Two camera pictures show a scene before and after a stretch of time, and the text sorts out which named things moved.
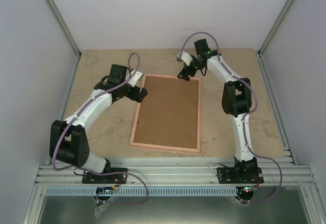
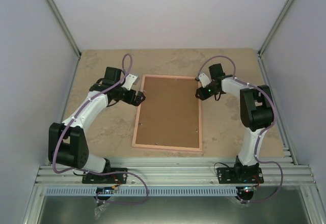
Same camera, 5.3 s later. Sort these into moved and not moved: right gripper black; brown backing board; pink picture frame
Moved: right gripper black
Not moved: brown backing board; pink picture frame
